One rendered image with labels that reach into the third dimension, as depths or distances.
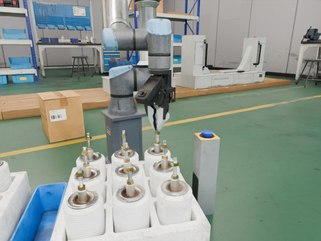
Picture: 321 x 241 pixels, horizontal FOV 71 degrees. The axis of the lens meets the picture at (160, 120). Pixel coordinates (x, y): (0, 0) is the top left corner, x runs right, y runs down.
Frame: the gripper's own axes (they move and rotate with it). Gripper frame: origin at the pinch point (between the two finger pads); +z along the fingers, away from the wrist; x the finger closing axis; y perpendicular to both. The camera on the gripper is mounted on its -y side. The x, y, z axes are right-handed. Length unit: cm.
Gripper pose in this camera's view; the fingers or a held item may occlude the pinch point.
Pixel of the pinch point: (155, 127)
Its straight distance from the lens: 79.8
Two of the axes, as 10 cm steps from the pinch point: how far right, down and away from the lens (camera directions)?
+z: 0.0, 9.6, 3.0
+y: 5.5, -2.5, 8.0
